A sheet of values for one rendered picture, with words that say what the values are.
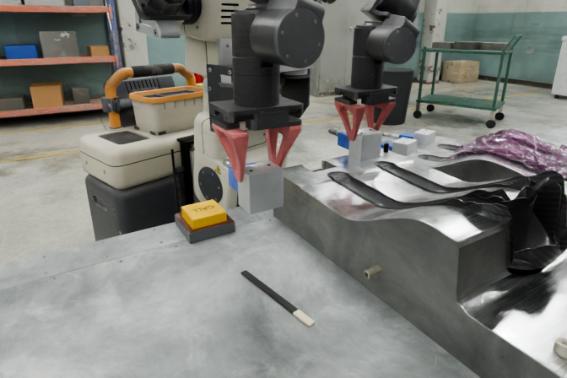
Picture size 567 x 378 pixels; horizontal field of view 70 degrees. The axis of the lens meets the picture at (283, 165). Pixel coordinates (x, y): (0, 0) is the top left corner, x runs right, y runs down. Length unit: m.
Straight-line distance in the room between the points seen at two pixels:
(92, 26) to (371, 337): 5.64
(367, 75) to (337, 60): 5.91
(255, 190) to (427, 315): 0.25
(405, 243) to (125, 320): 0.34
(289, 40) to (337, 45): 6.22
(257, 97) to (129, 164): 0.77
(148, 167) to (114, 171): 0.09
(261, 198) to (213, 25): 0.55
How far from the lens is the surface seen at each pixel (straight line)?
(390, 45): 0.67
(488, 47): 5.28
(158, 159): 1.24
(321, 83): 6.53
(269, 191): 0.52
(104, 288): 0.61
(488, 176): 0.84
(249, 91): 0.48
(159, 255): 0.66
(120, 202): 1.23
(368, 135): 0.77
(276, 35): 0.40
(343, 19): 6.67
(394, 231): 0.50
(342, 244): 0.59
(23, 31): 5.92
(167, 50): 6.06
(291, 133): 0.51
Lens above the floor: 1.14
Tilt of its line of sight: 20 degrees down
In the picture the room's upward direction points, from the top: straight up
